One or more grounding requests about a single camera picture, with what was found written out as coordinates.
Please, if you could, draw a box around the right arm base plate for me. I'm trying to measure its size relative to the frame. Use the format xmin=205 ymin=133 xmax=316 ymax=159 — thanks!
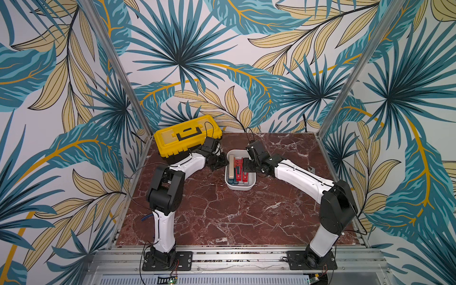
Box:
xmin=286 ymin=251 xmax=338 ymax=270

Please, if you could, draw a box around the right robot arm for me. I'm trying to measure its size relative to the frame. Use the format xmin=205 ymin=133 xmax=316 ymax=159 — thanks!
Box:
xmin=246 ymin=141 xmax=358 ymax=268

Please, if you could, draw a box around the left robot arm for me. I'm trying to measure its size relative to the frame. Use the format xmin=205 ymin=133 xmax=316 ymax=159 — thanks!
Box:
xmin=147 ymin=137 xmax=228 ymax=267

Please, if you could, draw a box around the red clip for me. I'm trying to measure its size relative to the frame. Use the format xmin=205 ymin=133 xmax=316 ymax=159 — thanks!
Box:
xmin=242 ymin=172 xmax=249 ymax=184
xmin=234 ymin=157 xmax=243 ymax=183

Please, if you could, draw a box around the aluminium frame post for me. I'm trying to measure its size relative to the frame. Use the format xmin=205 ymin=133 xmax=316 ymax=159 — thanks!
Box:
xmin=317 ymin=1 xmax=405 ymax=139
xmin=80 ymin=0 xmax=153 ymax=139

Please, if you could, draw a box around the right aluminium frame post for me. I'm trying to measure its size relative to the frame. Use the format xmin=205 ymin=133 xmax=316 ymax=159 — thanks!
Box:
xmin=317 ymin=1 xmax=405 ymax=139

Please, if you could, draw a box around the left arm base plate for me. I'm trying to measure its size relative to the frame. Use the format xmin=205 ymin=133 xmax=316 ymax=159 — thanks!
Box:
xmin=141 ymin=249 xmax=193 ymax=272

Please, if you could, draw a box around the yellow black toolbox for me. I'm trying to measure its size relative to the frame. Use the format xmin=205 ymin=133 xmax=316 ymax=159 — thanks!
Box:
xmin=154 ymin=115 xmax=223 ymax=163

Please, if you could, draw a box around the white rectangular tray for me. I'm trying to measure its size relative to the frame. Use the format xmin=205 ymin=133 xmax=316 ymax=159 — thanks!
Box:
xmin=224 ymin=149 xmax=257 ymax=191

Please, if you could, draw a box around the aluminium front rail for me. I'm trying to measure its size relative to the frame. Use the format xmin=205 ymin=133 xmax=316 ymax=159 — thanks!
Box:
xmin=82 ymin=246 xmax=395 ymax=285

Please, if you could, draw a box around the left aluminium frame post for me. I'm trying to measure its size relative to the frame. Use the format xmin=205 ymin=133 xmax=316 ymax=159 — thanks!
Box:
xmin=80 ymin=0 xmax=153 ymax=139

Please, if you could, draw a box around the beige wooden block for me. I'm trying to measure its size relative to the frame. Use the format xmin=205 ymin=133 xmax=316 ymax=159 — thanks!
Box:
xmin=228 ymin=154 xmax=235 ymax=180

